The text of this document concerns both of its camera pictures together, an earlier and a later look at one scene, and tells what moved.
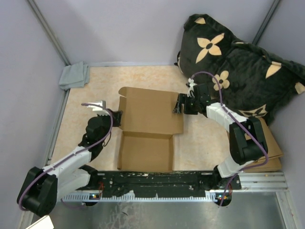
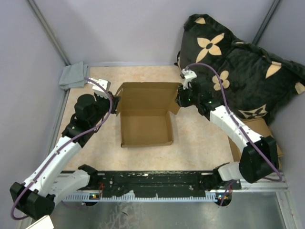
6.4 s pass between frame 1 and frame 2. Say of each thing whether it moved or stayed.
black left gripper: moved
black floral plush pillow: stayed
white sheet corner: stayed
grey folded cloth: stayed
